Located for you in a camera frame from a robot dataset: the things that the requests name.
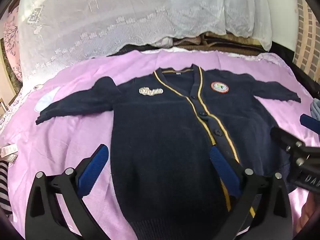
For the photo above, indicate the pink bedsheet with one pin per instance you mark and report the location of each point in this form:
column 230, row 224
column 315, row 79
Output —
column 75, row 135

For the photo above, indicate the patterned paper tag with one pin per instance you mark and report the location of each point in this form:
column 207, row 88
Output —
column 11, row 158

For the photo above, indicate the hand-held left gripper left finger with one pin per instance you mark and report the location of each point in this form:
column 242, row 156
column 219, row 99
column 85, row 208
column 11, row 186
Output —
column 93, row 172

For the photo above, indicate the white lace cover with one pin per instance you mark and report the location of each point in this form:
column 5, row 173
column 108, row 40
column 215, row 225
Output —
column 100, row 17

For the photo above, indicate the pink striped cloth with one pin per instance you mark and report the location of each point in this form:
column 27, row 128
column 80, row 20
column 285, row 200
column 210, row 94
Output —
column 186, row 41

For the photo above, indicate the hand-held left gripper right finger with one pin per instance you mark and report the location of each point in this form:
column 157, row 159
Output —
column 225, row 172

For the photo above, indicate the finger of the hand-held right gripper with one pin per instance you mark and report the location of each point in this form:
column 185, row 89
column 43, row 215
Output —
column 282, row 135
column 310, row 123

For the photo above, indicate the person's right hand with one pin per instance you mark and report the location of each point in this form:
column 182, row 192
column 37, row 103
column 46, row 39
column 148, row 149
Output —
column 306, row 212

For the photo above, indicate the lavender floral sheet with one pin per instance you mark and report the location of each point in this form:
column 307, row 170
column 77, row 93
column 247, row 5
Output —
column 12, row 107

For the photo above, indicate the black white striped garment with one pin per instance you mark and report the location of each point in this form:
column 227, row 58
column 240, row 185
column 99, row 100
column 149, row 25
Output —
column 5, row 185

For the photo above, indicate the grey blue cloth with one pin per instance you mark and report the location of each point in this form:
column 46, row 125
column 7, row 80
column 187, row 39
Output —
column 315, row 110

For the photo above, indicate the pink floral pillow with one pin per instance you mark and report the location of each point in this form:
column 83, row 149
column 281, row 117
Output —
column 12, row 42

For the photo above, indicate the navy knit cardigan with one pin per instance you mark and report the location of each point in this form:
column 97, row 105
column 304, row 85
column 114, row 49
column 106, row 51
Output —
column 162, row 135

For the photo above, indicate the white paper tag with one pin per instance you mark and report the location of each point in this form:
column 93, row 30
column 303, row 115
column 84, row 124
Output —
column 8, row 150

